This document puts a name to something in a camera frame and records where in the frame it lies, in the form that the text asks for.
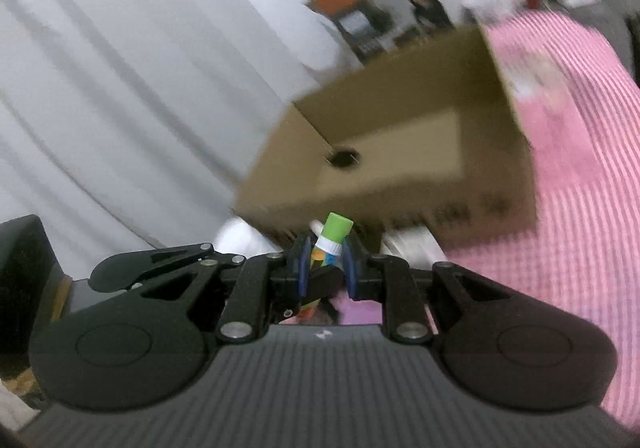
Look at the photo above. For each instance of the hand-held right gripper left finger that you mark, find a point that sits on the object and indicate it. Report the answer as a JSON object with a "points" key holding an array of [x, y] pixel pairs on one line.
{"points": [[301, 270]]}

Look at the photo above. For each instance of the white curtain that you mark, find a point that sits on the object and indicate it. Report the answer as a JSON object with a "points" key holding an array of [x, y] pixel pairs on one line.
{"points": [[125, 78]]}

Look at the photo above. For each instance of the pink checkered cloth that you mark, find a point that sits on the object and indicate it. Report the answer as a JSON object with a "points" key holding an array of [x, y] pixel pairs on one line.
{"points": [[575, 228]]}

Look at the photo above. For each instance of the green-capped colourful tube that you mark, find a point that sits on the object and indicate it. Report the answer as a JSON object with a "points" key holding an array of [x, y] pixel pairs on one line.
{"points": [[337, 228]]}

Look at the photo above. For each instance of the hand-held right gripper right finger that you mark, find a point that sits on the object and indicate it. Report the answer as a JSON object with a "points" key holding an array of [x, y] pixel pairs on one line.
{"points": [[350, 273]]}

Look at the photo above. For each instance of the brown cardboard box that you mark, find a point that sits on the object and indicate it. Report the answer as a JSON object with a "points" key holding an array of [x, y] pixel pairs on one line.
{"points": [[400, 93]]}

